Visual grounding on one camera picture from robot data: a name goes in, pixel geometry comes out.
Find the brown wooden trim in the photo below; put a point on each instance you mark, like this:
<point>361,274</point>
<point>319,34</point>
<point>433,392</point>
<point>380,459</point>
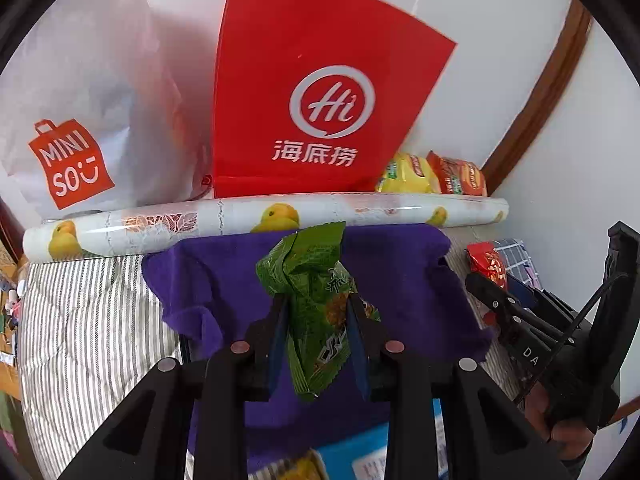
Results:
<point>550,95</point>

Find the blue box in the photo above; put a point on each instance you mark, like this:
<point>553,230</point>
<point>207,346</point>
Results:
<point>360,450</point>

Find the green snack packet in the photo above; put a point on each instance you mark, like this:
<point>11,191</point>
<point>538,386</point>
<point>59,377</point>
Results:
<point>310,280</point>

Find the colourful clutter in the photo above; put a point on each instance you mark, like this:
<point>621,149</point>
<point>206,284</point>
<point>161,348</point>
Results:
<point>10,320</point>

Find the red paper bag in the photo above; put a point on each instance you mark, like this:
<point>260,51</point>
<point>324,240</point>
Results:
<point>280,35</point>

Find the red candy packet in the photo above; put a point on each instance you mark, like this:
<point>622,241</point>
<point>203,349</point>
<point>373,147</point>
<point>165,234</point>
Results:
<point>487,262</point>

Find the yellow snack bag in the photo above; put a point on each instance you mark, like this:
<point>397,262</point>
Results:
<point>407,175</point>

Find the yellow snack packet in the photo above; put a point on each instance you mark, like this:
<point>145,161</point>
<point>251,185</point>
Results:
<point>297,470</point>

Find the white plastic bag red logo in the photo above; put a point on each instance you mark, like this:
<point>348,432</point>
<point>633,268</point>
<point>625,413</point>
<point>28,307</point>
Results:
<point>90,60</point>

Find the red orange snack bag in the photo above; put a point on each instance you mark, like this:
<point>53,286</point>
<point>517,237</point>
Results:
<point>462,177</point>

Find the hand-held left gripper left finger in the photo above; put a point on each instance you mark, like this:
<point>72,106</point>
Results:
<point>275,355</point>

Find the grey plaid cloth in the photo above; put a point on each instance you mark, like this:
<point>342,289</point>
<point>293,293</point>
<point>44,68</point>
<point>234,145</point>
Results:
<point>520,260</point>

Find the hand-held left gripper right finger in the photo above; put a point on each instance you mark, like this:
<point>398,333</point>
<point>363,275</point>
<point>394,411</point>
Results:
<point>357,355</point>

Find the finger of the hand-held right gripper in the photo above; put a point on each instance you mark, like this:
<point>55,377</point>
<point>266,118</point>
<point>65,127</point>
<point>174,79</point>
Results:
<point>515,330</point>
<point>542,307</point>

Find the purple cloth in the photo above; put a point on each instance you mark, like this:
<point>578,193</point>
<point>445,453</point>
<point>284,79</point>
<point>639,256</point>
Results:
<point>400,270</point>

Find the person's right hand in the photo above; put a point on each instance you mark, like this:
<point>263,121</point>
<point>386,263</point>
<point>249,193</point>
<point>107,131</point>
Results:
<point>560,435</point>

